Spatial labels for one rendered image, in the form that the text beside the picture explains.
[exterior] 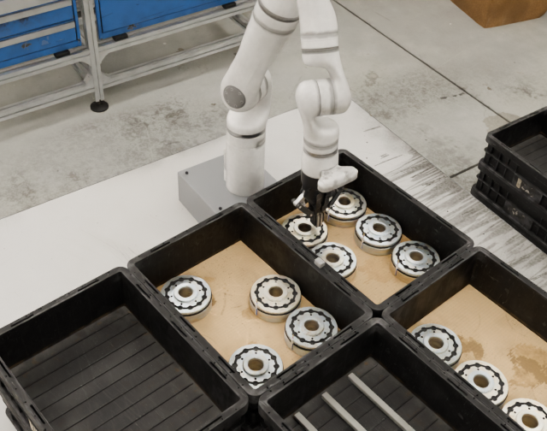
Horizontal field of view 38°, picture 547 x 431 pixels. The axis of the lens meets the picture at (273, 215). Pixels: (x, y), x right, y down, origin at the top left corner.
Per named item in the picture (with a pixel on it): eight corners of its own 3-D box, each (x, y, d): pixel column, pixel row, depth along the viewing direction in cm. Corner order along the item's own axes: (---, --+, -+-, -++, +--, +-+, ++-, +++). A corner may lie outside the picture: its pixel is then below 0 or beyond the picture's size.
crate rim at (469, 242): (242, 208, 170) (242, 199, 168) (341, 154, 185) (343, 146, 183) (375, 321, 149) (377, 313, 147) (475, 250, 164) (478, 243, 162)
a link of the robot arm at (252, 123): (239, 50, 175) (238, 115, 186) (218, 70, 168) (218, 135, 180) (276, 61, 172) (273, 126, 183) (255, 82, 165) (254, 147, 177)
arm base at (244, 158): (218, 181, 193) (218, 123, 181) (249, 168, 197) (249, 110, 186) (240, 201, 187) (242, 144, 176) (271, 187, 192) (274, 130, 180)
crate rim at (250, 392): (123, 271, 155) (122, 262, 153) (242, 208, 170) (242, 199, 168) (253, 408, 134) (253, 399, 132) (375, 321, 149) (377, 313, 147)
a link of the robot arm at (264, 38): (249, 3, 153) (271, -15, 159) (209, 100, 173) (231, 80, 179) (287, 29, 152) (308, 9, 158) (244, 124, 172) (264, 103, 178)
